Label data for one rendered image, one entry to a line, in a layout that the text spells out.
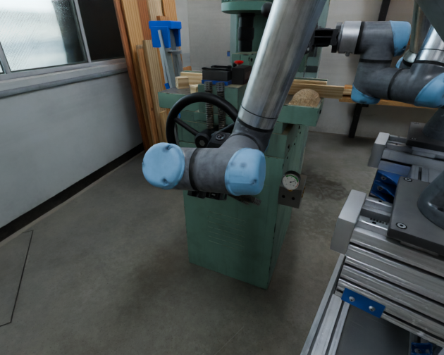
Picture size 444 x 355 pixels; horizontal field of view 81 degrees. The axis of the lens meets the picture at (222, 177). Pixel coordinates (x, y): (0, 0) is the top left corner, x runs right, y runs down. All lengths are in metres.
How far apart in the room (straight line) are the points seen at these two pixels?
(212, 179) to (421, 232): 0.35
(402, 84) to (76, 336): 1.43
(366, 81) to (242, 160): 0.50
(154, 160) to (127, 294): 1.08
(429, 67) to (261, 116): 0.41
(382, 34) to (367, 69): 0.08
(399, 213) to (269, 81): 0.34
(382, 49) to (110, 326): 1.38
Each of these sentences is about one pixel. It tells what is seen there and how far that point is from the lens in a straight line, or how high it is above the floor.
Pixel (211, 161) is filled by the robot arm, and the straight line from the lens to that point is 0.40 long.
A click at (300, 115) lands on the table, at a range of 0.89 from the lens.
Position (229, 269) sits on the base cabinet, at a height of 0.06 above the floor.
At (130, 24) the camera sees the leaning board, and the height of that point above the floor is 1.15.
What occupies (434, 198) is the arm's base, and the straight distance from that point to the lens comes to 0.58.
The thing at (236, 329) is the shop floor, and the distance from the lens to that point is 1.28.
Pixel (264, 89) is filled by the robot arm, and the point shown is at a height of 1.02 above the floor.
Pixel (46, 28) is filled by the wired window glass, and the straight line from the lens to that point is 2.21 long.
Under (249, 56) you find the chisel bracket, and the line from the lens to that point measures 1.02.
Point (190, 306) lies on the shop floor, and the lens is 1.34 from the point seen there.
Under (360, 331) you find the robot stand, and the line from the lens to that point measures 1.14.
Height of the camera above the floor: 1.11
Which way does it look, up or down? 30 degrees down
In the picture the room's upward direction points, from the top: straight up
